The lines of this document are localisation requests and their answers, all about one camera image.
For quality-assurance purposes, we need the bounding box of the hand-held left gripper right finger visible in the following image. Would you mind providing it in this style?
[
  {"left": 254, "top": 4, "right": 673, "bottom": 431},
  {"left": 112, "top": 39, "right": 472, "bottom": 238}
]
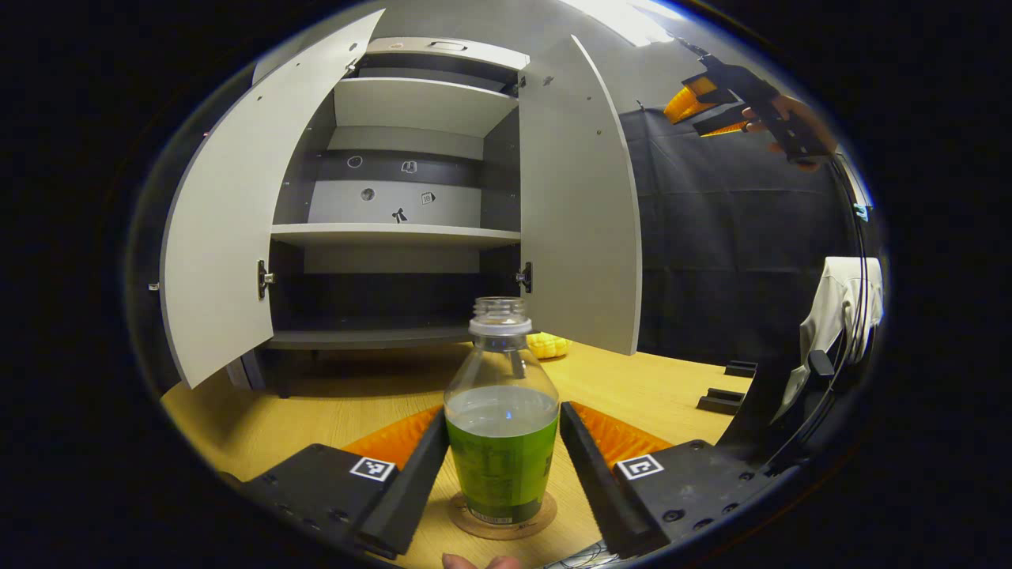
[{"left": 559, "top": 401, "right": 784, "bottom": 558}]

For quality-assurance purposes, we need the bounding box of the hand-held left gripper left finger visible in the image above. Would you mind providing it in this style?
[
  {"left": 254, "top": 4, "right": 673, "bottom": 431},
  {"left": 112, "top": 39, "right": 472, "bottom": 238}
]
[{"left": 221, "top": 405, "right": 451, "bottom": 560}]

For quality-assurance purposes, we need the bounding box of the green label clear bottle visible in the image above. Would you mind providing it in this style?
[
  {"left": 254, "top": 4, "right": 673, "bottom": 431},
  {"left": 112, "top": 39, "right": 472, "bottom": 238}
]
[{"left": 443, "top": 296, "right": 561, "bottom": 526}]

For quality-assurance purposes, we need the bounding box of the round cork coaster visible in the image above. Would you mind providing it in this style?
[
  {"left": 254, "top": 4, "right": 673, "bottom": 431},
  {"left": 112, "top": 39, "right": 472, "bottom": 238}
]
[{"left": 447, "top": 490, "right": 558, "bottom": 541}]

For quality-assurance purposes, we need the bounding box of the white cabinet door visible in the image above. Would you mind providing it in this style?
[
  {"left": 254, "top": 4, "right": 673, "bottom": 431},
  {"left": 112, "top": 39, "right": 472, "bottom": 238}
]
[
  {"left": 160, "top": 8, "right": 387, "bottom": 390},
  {"left": 518, "top": 34, "right": 643, "bottom": 356}
]

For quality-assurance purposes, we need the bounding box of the white and grey cabinet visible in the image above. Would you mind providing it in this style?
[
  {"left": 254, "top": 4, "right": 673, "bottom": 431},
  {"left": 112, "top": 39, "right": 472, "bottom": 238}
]
[{"left": 160, "top": 8, "right": 643, "bottom": 390}]

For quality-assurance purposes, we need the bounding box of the white cabinet drawer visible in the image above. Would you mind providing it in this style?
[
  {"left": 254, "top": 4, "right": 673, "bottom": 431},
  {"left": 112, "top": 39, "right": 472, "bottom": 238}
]
[{"left": 365, "top": 36, "right": 531, "bottom": 72}]

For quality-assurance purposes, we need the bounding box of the black backdrop cloth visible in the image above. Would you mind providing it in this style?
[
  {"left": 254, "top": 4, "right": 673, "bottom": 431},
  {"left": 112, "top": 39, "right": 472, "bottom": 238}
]
[{"left": 619, "top": 107, "right": 867, "bottom": 372}]

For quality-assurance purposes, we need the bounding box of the yellow toy corn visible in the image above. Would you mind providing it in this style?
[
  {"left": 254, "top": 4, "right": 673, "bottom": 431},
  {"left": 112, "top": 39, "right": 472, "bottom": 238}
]
[{"left": 527, "top": 332, "right": 572, "bottom": 360}]

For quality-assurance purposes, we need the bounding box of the black chair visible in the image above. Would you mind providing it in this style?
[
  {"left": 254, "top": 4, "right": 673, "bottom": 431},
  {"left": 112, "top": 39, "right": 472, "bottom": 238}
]
[{"left": 716, "top": 348, "right": 839, "bottom": 467}]

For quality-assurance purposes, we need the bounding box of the white garment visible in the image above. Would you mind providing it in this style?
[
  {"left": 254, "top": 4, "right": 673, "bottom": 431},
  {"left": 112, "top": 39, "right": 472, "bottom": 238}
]
[{"left": 779, "top": 255, "right": 885, "bottom": 424}]

